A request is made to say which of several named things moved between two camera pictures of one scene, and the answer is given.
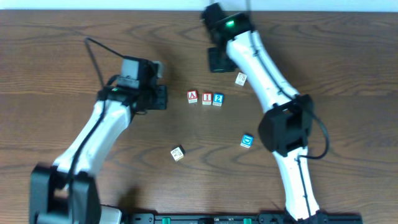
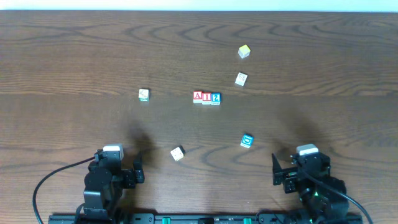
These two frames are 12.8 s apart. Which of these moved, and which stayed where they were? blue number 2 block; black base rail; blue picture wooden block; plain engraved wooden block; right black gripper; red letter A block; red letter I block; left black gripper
Moved: right black gripper; left black gripper; red letter A block
Stayed: black base rail; plain engraved wooden block; blue number 2 block; red letter I block; blue picture wooden block
